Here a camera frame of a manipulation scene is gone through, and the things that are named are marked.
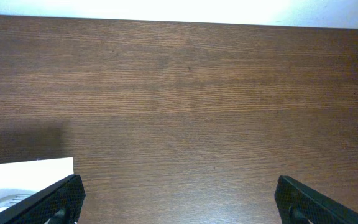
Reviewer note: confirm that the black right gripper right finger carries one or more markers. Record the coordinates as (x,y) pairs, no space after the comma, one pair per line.
(298,203)

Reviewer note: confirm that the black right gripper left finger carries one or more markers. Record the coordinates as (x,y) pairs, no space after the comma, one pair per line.
(59,203)

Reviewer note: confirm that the white plastic cutlery tray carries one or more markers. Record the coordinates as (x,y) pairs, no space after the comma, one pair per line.
(30,177)

